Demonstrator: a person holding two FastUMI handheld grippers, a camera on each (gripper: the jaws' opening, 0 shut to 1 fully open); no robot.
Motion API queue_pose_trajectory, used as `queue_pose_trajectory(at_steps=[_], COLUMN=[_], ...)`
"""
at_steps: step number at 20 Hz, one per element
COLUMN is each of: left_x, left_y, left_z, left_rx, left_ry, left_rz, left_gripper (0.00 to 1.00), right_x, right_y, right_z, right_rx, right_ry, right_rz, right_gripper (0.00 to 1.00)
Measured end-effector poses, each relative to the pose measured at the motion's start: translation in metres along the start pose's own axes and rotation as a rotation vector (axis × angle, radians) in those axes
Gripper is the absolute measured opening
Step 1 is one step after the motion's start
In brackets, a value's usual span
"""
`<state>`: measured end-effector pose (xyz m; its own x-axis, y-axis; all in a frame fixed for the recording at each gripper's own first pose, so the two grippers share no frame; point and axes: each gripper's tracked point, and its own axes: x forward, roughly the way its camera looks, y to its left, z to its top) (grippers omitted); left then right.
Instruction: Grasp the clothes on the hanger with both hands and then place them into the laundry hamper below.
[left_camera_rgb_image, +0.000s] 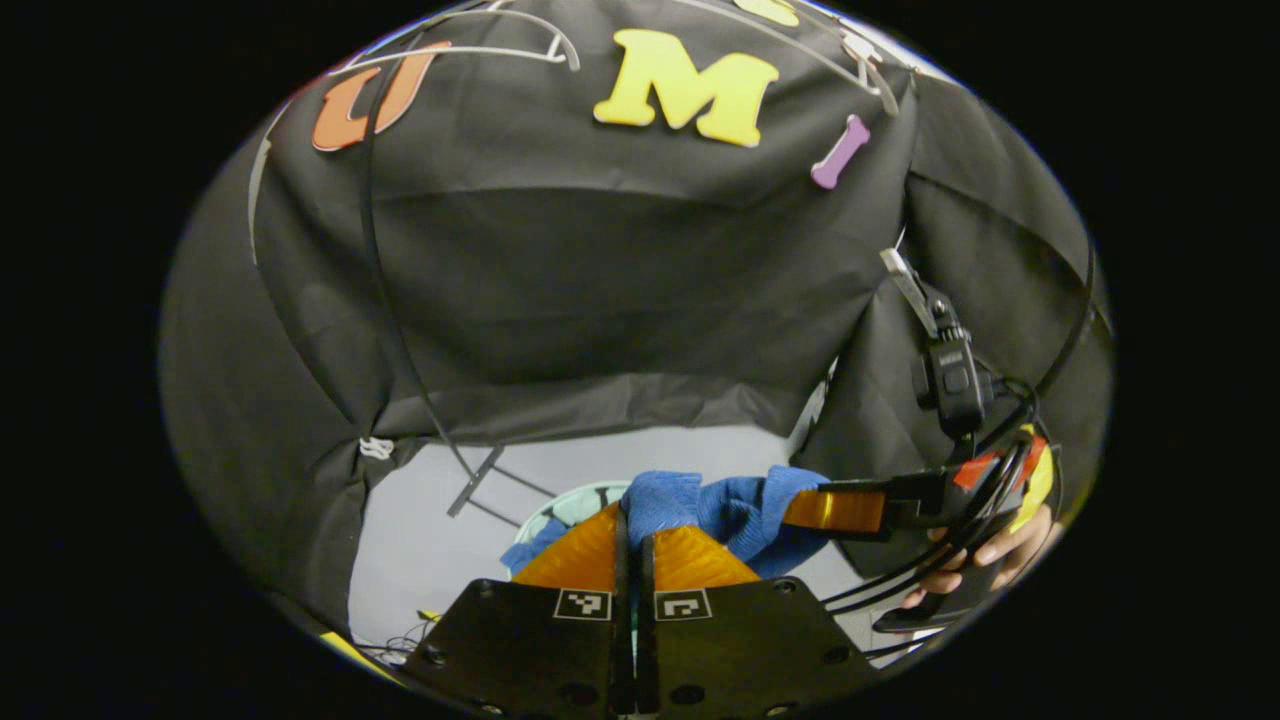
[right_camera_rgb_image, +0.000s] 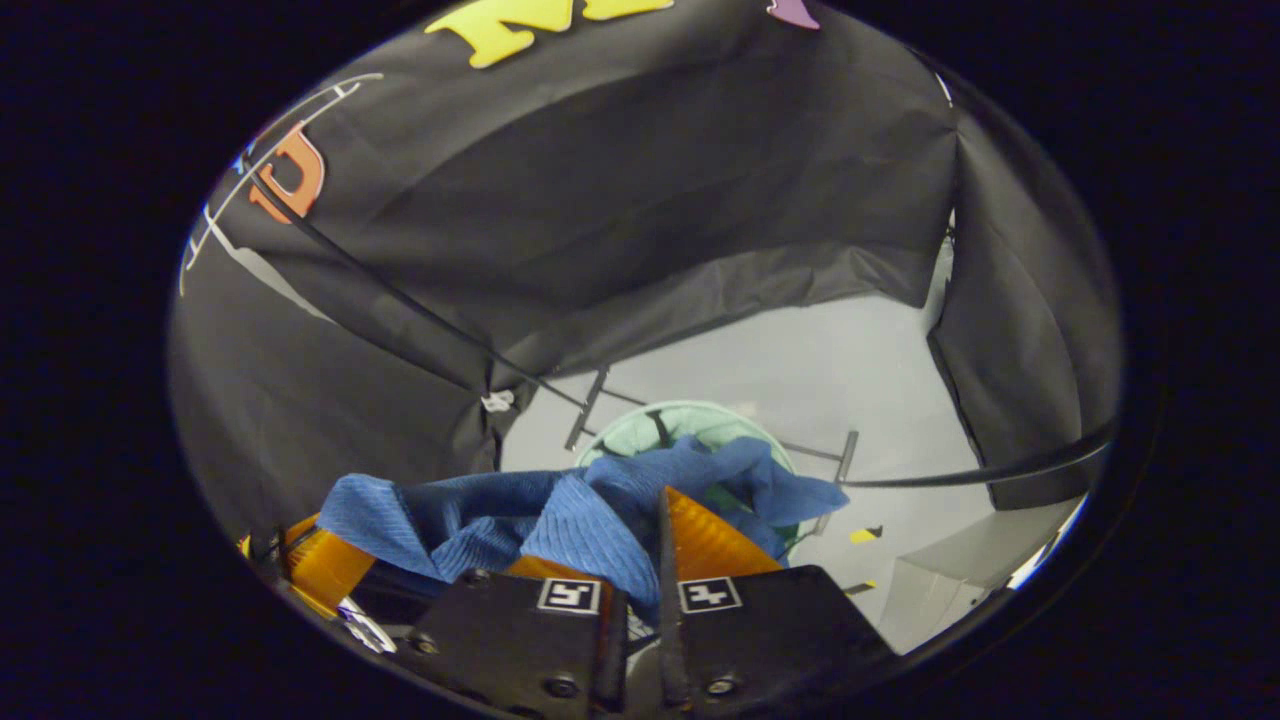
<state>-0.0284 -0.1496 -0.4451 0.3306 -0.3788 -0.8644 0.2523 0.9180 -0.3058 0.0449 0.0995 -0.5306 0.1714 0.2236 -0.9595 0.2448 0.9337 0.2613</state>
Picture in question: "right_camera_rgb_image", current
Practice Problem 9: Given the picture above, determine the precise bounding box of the grey box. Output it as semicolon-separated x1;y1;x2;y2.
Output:
878;497;1086;653

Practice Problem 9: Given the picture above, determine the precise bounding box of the blue corduroy shirt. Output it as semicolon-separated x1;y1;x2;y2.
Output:
315;435;851;626

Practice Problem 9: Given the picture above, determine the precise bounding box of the white clothes hanger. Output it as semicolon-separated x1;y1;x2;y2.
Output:
180;72;386;296

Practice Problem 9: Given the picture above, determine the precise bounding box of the green laundry hamper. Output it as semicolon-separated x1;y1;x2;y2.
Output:
575;400;801;551

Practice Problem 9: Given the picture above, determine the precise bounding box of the black backdrop cloth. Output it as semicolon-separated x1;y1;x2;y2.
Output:
168;0;1123;541

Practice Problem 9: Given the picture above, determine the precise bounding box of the black clothes rack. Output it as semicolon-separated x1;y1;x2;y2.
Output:
238;150;1119;541

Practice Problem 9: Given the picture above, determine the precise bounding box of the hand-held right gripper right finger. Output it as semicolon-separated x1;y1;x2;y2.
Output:
656;487;894;714

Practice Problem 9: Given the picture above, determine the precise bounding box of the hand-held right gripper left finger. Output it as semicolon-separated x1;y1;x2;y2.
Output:
408;555;630;716

